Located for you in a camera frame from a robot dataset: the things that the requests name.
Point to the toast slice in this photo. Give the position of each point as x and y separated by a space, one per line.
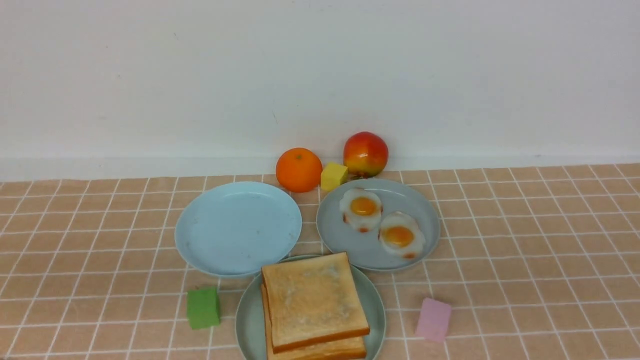
313 301
347 349

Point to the yellow cube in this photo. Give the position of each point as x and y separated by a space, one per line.
333 176

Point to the orange fruit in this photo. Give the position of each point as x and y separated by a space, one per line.
299 170

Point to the fried egg back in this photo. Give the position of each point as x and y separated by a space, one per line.
361 209

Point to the fried egg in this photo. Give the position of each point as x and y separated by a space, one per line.
361 209
400 235

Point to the red yellow apple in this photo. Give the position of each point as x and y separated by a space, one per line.
365 155

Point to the grey plate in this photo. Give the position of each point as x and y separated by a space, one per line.
364 249

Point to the fried egg right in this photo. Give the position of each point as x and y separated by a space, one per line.
400 235

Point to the light blue plate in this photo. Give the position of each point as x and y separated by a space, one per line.
233 230

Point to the green plate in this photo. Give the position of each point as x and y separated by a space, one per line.
250 316

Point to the green cube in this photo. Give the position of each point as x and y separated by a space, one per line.
203 308

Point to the pink cube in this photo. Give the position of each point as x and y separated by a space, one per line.
433 321

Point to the beige checked tablecloth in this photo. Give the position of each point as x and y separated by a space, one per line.
536 263

